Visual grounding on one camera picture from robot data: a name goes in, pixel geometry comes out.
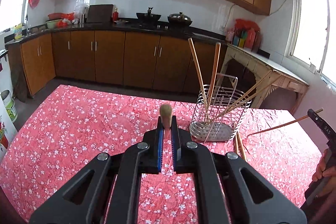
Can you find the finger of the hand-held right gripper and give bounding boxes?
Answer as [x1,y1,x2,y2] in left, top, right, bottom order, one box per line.
[308,109,326,128]

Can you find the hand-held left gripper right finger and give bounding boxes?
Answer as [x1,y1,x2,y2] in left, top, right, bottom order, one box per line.
[170,116,307,224]

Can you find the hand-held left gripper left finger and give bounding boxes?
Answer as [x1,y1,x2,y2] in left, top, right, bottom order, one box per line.
[29,116,164,224]

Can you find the wooden chopstick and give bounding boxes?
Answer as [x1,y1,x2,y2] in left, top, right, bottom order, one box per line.
[223,70,272,115]
[234,133,241,156]
[228,76,281,111]
[206,42,221,119]
[237,133,248,161]
[247,108,324,136]
[188,38,210,125]
[160,104,174,132]

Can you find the metal wire chopstick holder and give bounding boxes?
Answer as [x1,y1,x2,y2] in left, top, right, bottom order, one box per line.
[189,73,252,143]

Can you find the person's right hand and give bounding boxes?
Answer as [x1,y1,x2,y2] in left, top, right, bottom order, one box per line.
[313,148,333,182]

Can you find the cream wooden side table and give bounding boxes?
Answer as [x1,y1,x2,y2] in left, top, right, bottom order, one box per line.
[220,43,310,114]

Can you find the red floral tablecloth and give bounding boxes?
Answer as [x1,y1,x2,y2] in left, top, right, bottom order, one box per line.
[0,84,324,224]

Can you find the window beside side table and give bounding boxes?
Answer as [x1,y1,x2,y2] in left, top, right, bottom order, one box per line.
[290,0,336,77]

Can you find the dark brown bottle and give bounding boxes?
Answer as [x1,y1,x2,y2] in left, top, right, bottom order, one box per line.
[253,31,261,52]

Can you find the wooden base cabinets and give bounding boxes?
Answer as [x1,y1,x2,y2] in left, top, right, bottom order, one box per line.
[7,29,227,96]

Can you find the large red bottle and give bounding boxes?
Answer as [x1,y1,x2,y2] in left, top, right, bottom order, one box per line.
[245,28,256,48]

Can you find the colourful small boxes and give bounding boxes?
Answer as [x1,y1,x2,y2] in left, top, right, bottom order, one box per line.
[233,35,247,47]

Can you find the red plastic bag over bottles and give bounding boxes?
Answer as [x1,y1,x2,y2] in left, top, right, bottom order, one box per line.
[235,19,260,33]

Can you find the gas stove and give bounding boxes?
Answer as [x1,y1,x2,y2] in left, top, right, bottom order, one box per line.
[130,22,184,30]

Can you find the wok with metal lid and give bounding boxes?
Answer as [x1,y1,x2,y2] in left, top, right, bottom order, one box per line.
[167,12,193,26]

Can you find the black wok with knob lid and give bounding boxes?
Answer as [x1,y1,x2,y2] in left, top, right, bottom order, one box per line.
[136,7,162,22]

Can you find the black kitchen countertop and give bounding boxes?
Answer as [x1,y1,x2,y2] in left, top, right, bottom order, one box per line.
[5,18,227,45]

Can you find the dark cutting board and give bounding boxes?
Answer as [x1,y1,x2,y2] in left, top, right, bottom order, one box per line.
[86,4,114,23]

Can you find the tiled counter with flower tile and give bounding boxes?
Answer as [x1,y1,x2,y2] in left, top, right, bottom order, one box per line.
[0,98,17,159]

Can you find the white paint bucket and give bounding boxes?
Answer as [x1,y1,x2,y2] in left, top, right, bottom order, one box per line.
[1,90,18,123]

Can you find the red plastic bag on counter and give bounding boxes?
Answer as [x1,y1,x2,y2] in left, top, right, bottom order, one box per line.
[56,13,75,28]

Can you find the white plastic bag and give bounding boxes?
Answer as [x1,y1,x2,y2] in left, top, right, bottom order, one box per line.
[75,4,88,18]

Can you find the pale green basin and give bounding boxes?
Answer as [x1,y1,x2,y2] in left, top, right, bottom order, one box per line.
[46,19,63,29]

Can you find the wall cable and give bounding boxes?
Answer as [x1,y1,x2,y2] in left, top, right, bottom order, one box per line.
[224,0,296,30]

